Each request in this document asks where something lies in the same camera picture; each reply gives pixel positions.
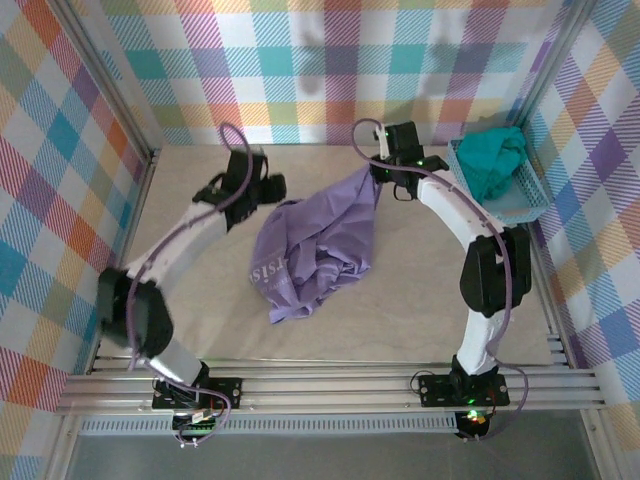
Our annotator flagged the purple t-shirt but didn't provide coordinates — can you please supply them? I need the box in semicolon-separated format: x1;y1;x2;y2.
248;165;382;325

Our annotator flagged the teal crumpled cloth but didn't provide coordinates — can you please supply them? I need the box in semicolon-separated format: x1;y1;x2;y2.
457;125;530;212

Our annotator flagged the light blue perforated basket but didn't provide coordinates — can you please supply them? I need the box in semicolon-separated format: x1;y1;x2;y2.
447;133;550;230

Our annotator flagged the aluminium side rail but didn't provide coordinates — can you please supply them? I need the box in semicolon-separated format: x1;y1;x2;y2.
519;219;579;371
87;147;162;374

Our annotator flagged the aluminium frame post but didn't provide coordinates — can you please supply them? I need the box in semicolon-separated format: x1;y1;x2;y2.
507;0;601;146
47;0;164;161

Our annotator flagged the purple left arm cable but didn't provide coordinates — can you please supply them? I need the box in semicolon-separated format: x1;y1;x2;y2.
125;122;254;449

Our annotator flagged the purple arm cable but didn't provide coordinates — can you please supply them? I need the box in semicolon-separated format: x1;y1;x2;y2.
352;118;531;444
125;122;254;449

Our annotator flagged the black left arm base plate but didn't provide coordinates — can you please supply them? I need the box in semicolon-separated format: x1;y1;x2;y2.
151;377;245;412

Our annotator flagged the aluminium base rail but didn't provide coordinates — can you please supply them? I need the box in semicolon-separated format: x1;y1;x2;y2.
53;367;606;416

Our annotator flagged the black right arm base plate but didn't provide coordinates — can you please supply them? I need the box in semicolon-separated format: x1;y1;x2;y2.
417;372;511;409

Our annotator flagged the grey slotted cable duct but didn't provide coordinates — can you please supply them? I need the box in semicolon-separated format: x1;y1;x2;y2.
79;417;460;437

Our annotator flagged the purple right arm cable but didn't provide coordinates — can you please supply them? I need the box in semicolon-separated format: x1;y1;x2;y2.
352;118;531;444

